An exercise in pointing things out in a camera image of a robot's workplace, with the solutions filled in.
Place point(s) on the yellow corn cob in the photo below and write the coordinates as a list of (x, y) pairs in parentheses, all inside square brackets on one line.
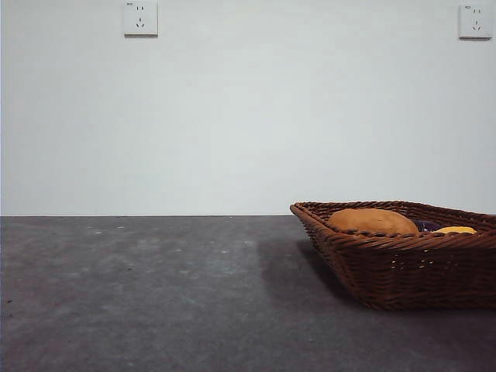
[(455, 230)]

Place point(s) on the white wall socket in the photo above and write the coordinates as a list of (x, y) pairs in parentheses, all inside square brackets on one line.
[(476, 21), (140, 19)]

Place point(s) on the dark purple eggplant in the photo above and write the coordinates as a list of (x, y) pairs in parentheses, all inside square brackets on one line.
[(426, 225)]

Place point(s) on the brown wicker basket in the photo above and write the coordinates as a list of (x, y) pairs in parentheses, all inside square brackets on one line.
[(418, 275)]

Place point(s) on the brown potato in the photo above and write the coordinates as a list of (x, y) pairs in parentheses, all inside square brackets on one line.
[(372, 221)]

